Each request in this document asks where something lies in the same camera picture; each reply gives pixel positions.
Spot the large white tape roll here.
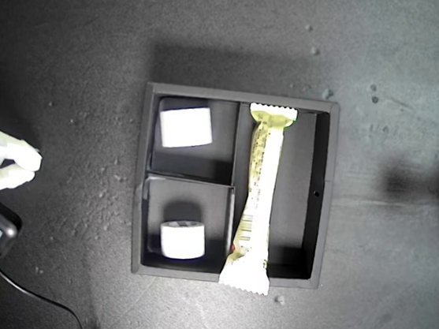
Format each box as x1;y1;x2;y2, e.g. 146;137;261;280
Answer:
155;102;217;154

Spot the small white tape roll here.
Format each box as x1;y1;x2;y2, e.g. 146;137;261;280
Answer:
156;216;210;263

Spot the cream snack bar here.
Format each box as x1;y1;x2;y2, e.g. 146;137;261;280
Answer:
216;100;299;298

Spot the black tray with wells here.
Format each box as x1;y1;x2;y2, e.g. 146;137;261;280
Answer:
124;80;343;296

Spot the black camera cable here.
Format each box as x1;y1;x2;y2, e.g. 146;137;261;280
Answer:
0;245;93;329

